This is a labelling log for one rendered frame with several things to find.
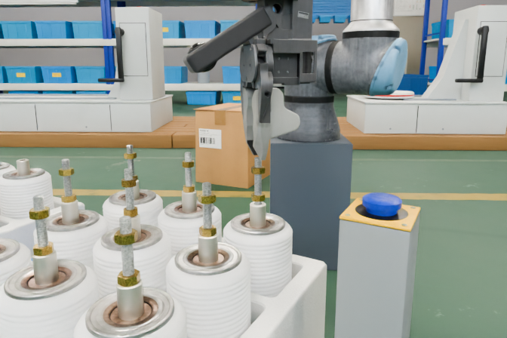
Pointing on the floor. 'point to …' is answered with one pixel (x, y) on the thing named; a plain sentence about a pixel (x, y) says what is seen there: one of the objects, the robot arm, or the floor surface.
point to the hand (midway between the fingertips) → (253, 147)
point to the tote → (414, 83)
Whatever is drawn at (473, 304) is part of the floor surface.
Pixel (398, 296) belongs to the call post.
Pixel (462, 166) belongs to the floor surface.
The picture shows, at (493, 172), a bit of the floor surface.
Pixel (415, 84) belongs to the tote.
